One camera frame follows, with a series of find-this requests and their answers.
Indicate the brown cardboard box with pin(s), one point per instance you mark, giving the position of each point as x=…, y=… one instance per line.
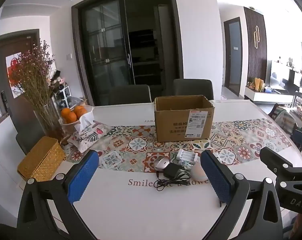
x=171, y=125

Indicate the dark interior door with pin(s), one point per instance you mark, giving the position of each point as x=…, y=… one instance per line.
x=234, y=55

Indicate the orange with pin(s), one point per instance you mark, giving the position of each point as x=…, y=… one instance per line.
x=64, y=112
x=80, y=111
x=71, y=118

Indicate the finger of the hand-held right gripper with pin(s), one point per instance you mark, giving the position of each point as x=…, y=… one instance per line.
x=294, y=177
x=273, y=158

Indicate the white television cabinet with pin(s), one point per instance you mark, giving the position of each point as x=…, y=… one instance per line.
x=266, y=96

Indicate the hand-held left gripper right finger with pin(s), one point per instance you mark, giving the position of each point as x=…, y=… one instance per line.
x=216, y=177

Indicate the yellow woven box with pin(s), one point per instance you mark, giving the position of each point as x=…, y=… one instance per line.
x=40, y=158

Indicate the silver egg-shaped device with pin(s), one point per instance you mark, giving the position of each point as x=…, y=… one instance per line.
x=162, y=164

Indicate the clear glass vase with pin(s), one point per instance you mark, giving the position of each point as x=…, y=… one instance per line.
x=47, y=123

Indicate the grey dining chair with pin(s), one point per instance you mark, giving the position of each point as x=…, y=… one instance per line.
x=28, y=140
x=193, y=88
x=129, y=95

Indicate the chair with striped cushion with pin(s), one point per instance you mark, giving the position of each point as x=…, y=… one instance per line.
x=282, y=117

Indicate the tile patterned table mat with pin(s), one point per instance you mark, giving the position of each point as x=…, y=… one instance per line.
x=131, y=152

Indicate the dark sliding glass door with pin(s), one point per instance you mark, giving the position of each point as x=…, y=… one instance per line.
x=103, y=55

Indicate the floral fabric tissue box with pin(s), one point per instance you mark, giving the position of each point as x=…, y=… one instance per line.
x=90, y=136

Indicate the white battery charger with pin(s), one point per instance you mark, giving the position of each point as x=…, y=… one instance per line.
x=187, y=156

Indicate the black door lock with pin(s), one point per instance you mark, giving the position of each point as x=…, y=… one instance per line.
x=4, y=102

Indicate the gold wall ornament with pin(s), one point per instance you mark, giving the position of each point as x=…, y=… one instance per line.
x=256, y=37

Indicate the flat screen television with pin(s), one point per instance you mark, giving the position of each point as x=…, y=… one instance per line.
x=281, y=73

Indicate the brown entry door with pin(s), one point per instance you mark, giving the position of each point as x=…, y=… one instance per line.
x=5, y=47

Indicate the red door poster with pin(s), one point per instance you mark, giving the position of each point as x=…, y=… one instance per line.
x=12, y=67

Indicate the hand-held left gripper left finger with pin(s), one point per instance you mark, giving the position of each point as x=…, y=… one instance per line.
x=83, y=177

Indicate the white fruit basket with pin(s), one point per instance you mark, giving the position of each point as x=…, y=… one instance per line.
x=65, y=127

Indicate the white storage rack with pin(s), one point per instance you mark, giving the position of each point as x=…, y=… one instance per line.
x=62, y=92

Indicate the dried flower bouquet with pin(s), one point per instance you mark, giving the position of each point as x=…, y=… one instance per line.
x=33, y=80

